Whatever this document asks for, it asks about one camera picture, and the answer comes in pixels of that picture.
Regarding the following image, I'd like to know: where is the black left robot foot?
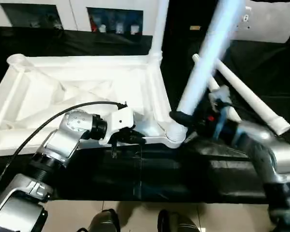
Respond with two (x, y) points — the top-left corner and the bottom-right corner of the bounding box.
(88, 209), (121, 232)

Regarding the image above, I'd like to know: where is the black right robot foot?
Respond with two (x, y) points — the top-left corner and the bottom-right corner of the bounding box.
(157, 209), (202, 232)

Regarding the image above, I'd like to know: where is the black robot foot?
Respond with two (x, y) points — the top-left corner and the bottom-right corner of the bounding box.
(157, 209), (202, 232)
(88, 209), (121, 232)

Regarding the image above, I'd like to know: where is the black box with yellow label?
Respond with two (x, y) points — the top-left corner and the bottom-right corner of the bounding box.
(167, 0), (223, 45)

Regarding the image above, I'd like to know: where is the white cabinet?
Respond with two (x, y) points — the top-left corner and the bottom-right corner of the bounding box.
(0, 0), (158, 36)

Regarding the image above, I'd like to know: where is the white plastic table leg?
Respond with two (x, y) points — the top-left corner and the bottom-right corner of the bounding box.
(150, 0), (170, 61)
(192, 53), (243, 122)
(165, 0), (247, 144)
(215, 60), (290, 136)

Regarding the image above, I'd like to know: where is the white plastic table top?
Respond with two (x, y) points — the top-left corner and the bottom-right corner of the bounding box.
(0, 53), (188, 158)

